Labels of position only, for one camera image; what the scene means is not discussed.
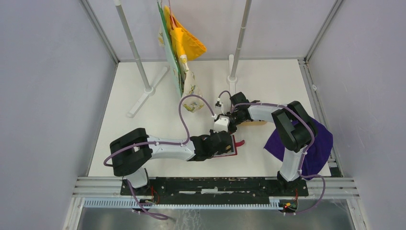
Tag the left grey stand pole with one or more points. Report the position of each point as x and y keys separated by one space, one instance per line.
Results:
x=149 y=89

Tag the tan oval card tray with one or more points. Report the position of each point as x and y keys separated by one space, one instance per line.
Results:
x=253 y=123

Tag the right grey stand pole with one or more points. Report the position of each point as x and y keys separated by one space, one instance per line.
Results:
x=234 y=59

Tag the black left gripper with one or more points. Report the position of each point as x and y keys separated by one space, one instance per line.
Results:
x=211 y=133

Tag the purple cloth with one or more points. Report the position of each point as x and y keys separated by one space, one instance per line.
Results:
x=317 y=155

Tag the white toothed cable rail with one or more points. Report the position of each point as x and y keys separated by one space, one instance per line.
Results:
x=130 y=203

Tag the cream patterned fabric bag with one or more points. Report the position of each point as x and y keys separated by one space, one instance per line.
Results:
x=189 y=84

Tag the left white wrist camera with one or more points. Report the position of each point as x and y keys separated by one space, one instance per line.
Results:
x=221 y=123

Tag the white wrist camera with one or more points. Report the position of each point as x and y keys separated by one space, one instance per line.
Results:
x=221 y=123
x=222 y=106

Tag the grey stand pole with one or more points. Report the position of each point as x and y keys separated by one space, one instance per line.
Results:
x=234 y=59
x=149 y=89

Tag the yellow cloth hanging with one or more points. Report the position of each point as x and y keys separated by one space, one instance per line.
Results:
x=186 y=46

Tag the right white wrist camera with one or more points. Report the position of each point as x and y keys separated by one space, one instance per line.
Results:
x=222 y=106

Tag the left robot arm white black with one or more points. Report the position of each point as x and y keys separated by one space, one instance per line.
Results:
x=131 y=151

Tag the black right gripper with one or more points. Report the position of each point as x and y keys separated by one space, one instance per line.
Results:
x=232 y=130

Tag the red leather card holder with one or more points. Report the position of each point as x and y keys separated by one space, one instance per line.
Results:
x=233 y=149

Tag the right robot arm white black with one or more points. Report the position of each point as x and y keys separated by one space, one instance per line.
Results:
x=293 y=125

